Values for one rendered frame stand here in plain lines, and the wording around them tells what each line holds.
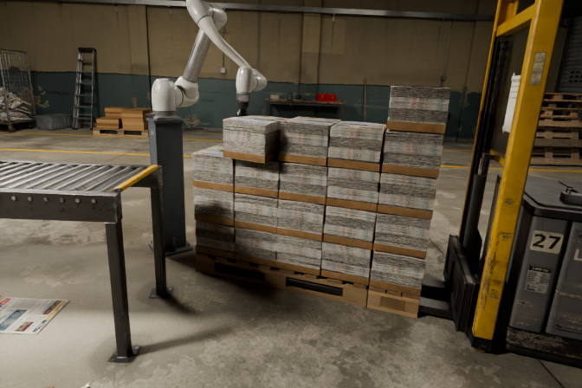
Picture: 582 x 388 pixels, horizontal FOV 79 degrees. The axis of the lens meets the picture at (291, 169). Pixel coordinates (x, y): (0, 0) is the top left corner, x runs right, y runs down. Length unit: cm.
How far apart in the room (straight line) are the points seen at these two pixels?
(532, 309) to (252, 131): 165
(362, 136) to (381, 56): 716
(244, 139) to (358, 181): 69
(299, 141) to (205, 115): 708
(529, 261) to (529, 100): 75
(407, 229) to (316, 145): 68
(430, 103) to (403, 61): 728
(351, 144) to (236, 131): 66
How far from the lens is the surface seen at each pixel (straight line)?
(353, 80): 888
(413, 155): 194
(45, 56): 1046
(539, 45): 180
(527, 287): 207
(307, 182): 204
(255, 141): 199
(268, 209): 216
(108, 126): 863
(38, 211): 181
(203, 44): 264
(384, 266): 215
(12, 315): 253
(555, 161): 798
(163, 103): 258
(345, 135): 195
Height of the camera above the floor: 128
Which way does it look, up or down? 14 degrees down
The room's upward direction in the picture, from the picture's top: 2 degrees clockwise
